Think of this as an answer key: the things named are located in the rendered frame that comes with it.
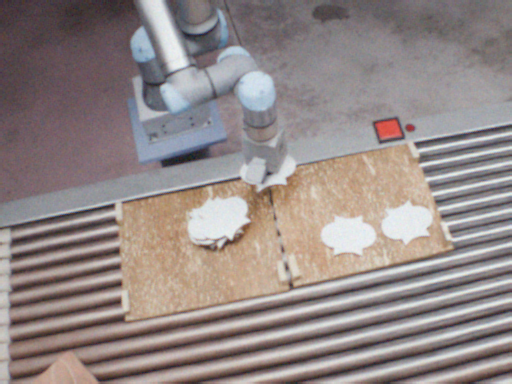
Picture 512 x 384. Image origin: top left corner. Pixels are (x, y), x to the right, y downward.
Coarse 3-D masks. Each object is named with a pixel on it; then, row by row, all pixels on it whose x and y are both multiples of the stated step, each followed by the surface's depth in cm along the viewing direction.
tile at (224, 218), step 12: (216, 204) 174; (228, 204) 174; (240, 204) 174; (204, 216) 172; (216, 216) 172; (228, 216) 172; (240, 216) 172; (204, 228) 170; (216, 228) 170; (228, 228) 170
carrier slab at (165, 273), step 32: (192, 192) 185; (224, 192) 184; (256, 192) 184; (128, 224) 180; (160, 224) 179; (256, 224) 178; (128, 256) 174; (160, 256) 174; (192, 256) 174; (224, 256) 174; (256, 256) 173; (128, 288) 169; (160, 288) 169; (192, 288) 169; (224, 288) 169; (256, 288) 168; (288, 288) 168; (128, 320) 165
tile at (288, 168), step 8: (288, 160) 171; (288, 168) 170; (272, 176) 168; (280, 176) 168; (288, 176) 169; (248, 184) 168; (256, 184) 168; (264, 184) 167; (272, 184) 167; (280, 184) 168
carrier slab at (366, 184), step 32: (352, 160) 188; (384, 160) 188; (288, 192) 183; (320, 192) 183; (352, 192) 183; (384, 192) 182; (416, 192) 182; (288, 224) 178; (320, 224) 178; (320, 256) 173; (352, 256) 172; (384, 256) 172; (416, 256) 172
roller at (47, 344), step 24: (504, 240) 175; (408, 264) 172; (432, 264) 172; (456, 264) 173; (312, 288) 170; (336, 288) 170; (360, 288) 172; (192, 312) 167; (216, 312) 167; (240, 312) 168; (48, 336) 165; (72, 336) 164; (96, 336) 165; (120, 336) 166; (0, 360) 162
